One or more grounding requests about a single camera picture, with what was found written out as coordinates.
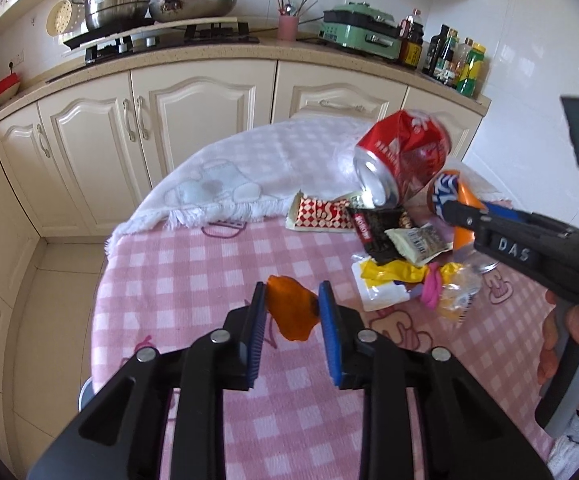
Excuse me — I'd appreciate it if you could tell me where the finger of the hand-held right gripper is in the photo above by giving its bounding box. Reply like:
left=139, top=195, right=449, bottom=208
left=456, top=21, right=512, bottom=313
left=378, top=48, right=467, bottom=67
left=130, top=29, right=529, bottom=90
left=442, top=201, right=490, bottom=233
left=484, top=201, right=527, bottom=226

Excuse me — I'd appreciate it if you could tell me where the white plastic packet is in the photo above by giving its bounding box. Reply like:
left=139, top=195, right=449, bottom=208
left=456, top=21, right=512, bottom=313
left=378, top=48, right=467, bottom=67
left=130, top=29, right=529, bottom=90
left=352, top=255, right=410, bottom=311

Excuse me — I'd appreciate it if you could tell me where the pink candy wrapper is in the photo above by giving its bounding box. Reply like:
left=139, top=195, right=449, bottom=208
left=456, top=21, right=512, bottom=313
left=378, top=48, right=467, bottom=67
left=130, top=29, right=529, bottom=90
left=422, top=261, right=463, bottom=307

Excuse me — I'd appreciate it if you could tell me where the black snack packet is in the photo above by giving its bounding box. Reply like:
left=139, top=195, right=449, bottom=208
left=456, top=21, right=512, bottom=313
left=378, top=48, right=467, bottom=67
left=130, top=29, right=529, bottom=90
left=345, top=205, right=415, bottom=265

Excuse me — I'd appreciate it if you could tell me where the pink utensil holder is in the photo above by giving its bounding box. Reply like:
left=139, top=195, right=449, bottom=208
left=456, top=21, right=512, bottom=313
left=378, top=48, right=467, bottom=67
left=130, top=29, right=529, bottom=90
left=276, top=14, right=300, bottom=42

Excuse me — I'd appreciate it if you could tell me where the white barcode packet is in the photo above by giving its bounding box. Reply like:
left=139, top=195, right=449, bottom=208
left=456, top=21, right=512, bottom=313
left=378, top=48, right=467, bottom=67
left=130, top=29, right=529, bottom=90
left=385, top=224, right=454, bottom=267

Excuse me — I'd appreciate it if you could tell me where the crumpled red can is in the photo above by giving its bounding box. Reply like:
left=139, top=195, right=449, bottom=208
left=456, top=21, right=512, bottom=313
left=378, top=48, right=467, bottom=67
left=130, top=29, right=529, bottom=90
left=353, top=109, right=454, bottom=209

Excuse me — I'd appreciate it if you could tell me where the orange blue snack bag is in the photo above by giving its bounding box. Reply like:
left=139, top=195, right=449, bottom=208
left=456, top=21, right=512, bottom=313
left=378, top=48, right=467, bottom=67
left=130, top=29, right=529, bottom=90
left=422, top=169, right=495, bottom=263

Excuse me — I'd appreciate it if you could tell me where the person's right forearm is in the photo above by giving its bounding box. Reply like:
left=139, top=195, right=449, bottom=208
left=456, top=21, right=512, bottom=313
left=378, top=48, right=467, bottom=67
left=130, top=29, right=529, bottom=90
left=547, top=410, right=579, bottom=480

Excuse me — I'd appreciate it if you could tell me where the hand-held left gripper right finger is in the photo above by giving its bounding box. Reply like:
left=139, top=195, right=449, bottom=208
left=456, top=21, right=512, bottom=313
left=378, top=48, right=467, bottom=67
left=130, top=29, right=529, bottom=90
left=318, top=280, right=555, bottom=480

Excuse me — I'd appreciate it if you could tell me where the red white checkered packet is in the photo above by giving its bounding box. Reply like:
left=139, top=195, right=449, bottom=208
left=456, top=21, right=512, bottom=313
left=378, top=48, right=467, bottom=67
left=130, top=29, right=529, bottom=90
left=288, top=191, right=357, bottom=235

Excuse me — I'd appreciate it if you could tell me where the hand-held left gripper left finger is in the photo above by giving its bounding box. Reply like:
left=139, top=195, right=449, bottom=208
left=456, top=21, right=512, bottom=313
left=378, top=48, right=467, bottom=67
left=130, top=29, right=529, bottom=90
left=26, top=281, right=270, bottom=480

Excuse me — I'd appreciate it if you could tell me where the steel wok with lid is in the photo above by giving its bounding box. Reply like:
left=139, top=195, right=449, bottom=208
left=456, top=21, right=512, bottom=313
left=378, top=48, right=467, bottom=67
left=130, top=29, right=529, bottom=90
left=126, top=0, right=244, bottom=23

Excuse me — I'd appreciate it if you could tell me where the cream perforated tray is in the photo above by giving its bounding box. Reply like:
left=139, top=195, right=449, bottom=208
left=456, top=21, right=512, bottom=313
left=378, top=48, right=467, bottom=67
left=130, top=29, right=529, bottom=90
left=46, top=0, right=75, bottom=37

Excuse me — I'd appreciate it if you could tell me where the clear oil bottle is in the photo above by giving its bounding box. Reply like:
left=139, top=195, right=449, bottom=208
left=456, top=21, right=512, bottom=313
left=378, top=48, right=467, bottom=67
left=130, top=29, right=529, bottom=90
left=455, top=37, right=473, bottom=88

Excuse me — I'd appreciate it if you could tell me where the pink checkered tablecloth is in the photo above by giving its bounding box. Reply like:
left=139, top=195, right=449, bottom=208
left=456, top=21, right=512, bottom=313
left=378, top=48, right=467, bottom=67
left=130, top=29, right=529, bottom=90
left=90, top=217, right=570, bottom=480

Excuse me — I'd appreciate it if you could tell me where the red box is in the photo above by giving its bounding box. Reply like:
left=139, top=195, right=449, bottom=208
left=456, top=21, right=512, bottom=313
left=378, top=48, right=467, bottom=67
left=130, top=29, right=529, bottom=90
left=0, top=72, right=22, bottom=98

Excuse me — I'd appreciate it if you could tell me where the black gas stove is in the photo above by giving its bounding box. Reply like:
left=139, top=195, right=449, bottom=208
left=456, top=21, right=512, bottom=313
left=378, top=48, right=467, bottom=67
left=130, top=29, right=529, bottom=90
left=63, top=20, right=261, bottom=65

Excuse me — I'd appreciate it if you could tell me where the green yellow bottle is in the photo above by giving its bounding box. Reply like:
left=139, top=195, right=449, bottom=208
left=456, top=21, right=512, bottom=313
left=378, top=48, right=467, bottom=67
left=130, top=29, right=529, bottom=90
left=457, top=42, right=487, bottom=98

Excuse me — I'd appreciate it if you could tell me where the green electric cooker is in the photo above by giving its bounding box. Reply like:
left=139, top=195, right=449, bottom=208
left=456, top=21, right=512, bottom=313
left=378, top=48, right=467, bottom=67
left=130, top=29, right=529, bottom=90
left=318, top=2, right=404, bottom=61

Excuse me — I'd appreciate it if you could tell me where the clear plastic wrapper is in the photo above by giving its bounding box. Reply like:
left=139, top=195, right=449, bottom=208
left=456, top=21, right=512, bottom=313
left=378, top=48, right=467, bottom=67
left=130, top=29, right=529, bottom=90
left=437, top=265, right=485, bottom=323

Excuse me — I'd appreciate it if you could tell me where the bunch of chopsticks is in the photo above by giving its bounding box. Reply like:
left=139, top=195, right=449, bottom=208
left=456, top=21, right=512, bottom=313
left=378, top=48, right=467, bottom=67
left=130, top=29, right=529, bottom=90
left=275, top=0, right=319, bottom=17

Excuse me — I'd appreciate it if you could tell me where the yellow wrapper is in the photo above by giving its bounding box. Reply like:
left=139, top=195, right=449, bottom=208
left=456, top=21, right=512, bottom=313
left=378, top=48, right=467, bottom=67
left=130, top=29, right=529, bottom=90
left=360, top=258, right=427, bottom=286

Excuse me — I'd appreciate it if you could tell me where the orange peel scrap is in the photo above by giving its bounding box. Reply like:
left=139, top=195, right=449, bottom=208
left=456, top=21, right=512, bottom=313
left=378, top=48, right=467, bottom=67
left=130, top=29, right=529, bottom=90
left=266, top=275, right=321, bottom=343

